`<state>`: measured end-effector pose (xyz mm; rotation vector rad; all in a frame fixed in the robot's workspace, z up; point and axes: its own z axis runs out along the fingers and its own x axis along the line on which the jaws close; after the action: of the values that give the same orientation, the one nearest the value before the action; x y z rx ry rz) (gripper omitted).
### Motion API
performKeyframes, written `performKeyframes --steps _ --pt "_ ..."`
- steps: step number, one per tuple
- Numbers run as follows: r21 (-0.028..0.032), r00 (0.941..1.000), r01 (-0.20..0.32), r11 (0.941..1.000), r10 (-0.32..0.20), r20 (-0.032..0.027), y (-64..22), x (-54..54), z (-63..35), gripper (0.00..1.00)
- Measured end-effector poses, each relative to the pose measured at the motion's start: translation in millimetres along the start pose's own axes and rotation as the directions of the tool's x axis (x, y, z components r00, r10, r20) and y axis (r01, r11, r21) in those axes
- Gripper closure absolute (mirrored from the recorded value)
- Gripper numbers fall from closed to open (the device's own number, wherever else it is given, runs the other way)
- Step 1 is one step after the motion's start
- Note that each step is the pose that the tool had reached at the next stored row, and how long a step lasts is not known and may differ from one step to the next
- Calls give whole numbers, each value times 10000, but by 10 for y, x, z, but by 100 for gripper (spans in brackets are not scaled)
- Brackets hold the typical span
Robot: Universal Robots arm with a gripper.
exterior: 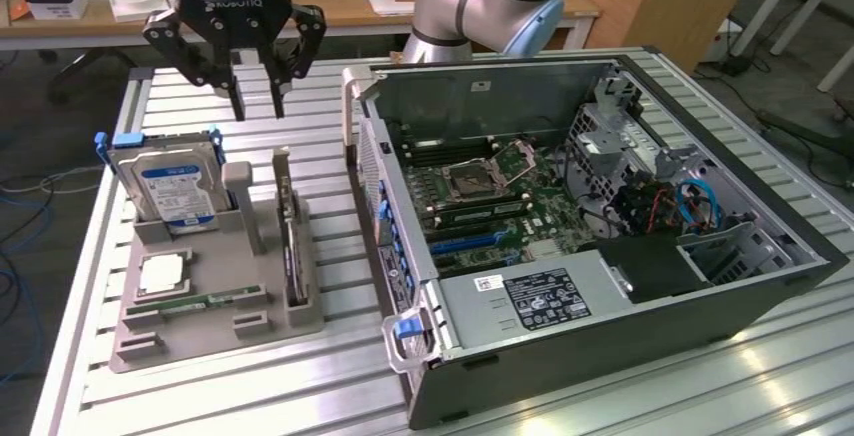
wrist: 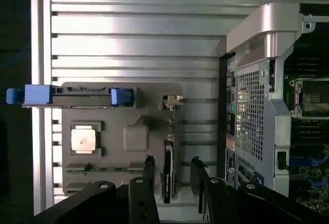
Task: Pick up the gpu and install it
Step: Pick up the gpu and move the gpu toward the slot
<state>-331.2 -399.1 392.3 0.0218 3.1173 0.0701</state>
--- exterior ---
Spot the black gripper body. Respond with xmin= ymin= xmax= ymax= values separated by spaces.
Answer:
xmin=165 ymin=0 xmax=293 ymax=53

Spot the graphics card with metal bracket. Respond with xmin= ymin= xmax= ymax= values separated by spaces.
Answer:
xmin=270 ymin=145 xmax=313 ymax=308

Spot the wooden desk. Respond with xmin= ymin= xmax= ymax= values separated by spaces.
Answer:
xmin=0 ymin=0 xmax=601 ymax=52

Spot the white round holder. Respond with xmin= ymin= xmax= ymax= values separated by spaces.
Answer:
xmin=105 ymin=0 xmax=172 ymax=24

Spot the black chair base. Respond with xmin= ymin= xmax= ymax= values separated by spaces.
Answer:
xmin=37 ymin=47 xmax=138 ymax=106

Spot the white box with black lid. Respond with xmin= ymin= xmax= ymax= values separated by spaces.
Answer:
xmin=17 ymin=0 xmax=90 ymax=22

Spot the black RAM slots bank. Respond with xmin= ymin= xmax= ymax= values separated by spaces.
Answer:
xmin=397 ymin=135 xmax=500 ymax=168

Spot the blue card retainer strip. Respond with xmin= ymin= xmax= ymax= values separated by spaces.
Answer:
xmin=374 ymin=180 xmax=405 ymax=262

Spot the CPU socket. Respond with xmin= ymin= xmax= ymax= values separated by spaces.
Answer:
xmin=441 ymin=159 xmax=500 ymax=206

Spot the metal socket cover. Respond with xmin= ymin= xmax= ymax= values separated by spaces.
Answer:
xmin=489 ymin=138 xmax=543 ymax=183

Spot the black RAM stick with label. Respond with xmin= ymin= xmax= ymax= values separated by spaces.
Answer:
xmin=432 ymin=199 xmax=529 ymax=223

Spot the silver CPU chip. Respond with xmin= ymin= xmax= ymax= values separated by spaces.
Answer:
xmin=136 ymin=254 xmax=193 ymax=296

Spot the green RAM stick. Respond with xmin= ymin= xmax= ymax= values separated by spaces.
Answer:
xmin=124 ymin=283 xmax=262 ymax=316

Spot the green motherboard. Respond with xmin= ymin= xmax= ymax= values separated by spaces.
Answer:
xmin=396 ymin=135 xmax=605 ymax=280

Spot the metal drive cage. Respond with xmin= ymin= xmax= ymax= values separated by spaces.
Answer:
xmin=564 ymin=100 xmax=668 ymax=207

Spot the grey parts rack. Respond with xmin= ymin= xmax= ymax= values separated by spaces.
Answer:
xmin=106 ymin=159 xmax=328 ymax=375

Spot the wooden cabinet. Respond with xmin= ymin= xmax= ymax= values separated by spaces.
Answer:
xmin=584 ymin=0 xmax=767 ymax=73

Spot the blue case release tab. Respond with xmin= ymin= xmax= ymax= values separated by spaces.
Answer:
xmin=392 ymin=318 xmax=427 ymax=341

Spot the grey power supply unit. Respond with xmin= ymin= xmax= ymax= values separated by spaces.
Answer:
xmin=436 ymin=250 xmax=633 ymax=351

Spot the black power adapter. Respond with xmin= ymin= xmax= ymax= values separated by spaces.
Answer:
xmin=692 ymin=54 xmax=753 ymax=78

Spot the black plastic cover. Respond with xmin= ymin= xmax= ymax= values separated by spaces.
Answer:
xmin=595 ymin=235 xmax=713 ymax=306

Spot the grey disk bay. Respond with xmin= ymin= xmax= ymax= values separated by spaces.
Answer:
xmin=675 ymin=220 xmax=795 ymax=288

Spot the black open PC case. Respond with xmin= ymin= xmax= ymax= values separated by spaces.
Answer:
xmin=340 ymin=53 xmax=849 ymax=431

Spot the black floor stand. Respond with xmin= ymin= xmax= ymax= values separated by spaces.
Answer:
xmin=755 ymin=109 xmax=854 ymax=160

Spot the hard disk with blue bracket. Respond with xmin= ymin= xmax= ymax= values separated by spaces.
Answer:
xmin=92 ymin=125 xmax=226 ymax=237

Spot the white floor cable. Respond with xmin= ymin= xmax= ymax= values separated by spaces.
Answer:
xmin=0 ymin=165 xmax=101 ymax=195

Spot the blue floor cable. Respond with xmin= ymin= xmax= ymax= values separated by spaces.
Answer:
xmin=0 ymin=195 xmax=56 ymax=385

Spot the red wire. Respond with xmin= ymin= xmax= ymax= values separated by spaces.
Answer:
xmin=649 ymin=186 xmax=676 ymax=231

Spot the blue wire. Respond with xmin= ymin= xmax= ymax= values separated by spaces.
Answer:
xmin=673 ymin=179 xmax=727 ymax=233

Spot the white table frame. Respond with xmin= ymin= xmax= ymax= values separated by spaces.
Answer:
xmin=729 ymin=0 xmax=854 ymax=93

